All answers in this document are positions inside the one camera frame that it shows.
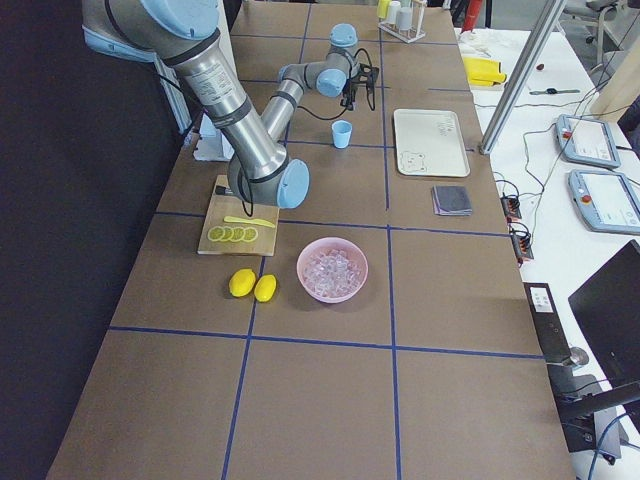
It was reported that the black laptop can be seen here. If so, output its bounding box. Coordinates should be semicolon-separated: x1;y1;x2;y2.
569;240;640;386

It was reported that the pile of clear ice cubes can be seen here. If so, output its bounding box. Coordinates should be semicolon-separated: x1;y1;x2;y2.
302;249;362;298

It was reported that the wooden cutting board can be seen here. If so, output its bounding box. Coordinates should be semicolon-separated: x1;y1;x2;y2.
197;175;280;256

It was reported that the lower yellow lemon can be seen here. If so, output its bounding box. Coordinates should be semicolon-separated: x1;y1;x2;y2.
254;274;277;303

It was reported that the lower teach pendant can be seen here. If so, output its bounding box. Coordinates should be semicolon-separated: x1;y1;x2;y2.
568;170;639;235

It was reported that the teach pendant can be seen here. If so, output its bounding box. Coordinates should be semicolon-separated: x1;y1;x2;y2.
556;114;621;169
568;170;639;235

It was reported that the upper yellow lemon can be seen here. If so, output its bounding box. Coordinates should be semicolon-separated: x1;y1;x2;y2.
228;268;257;298

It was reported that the rack with cups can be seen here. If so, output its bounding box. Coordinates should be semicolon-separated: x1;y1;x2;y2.
376;0;428;44

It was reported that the light blue plastic cup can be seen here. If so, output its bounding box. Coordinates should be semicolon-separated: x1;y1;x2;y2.
331;120;353;149

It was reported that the yellow plastic knife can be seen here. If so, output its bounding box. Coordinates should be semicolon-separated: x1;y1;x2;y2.
223;215;276;229

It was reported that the yellow folded bag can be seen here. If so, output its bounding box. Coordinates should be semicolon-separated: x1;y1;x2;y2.
462;57;507;87

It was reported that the upper teach pendant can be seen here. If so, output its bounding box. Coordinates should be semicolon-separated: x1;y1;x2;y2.
556;114;621;169

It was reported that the lower orange connector board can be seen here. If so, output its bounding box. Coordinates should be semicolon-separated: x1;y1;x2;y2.
508;222;534;266

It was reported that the upper orange connector board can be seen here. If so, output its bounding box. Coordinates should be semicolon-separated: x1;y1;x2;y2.
500;195;522;222

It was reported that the pink bowl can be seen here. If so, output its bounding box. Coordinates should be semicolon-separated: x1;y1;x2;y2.
296;237;368;304

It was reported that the orange connector board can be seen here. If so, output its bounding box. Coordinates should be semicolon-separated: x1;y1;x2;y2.
508;222;534;266
500;195;522;222

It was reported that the black camera mount wrist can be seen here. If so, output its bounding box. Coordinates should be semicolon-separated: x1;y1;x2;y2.
357;64;379;94

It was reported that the grey folded cloth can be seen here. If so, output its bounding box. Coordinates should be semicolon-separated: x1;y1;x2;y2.
432;185;473;216

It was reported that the aluminium frame post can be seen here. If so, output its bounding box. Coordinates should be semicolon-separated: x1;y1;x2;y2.
479;0;566;155

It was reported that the black bracket with label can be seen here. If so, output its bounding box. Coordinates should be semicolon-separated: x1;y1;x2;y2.
523;282;571;364

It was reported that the lemon slice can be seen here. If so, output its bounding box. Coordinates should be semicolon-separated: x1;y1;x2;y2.
207;226;225;242
221;226;234;242

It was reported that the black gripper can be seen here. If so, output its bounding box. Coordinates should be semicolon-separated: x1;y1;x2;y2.
341;69;368;111

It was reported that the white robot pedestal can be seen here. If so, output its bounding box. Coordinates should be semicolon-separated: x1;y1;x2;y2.
193;112;234;162

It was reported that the yellow lemon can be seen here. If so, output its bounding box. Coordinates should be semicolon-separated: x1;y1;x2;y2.
254;274;277;303
228;268;257;298

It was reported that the cream bear serving tray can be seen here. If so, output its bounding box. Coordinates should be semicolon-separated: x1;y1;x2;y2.
393;109;470;178

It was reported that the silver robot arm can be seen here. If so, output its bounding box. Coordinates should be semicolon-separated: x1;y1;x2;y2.
82;0;379;209

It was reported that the black smartwatch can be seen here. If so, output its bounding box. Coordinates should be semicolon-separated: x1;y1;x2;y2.
529;87;581;96

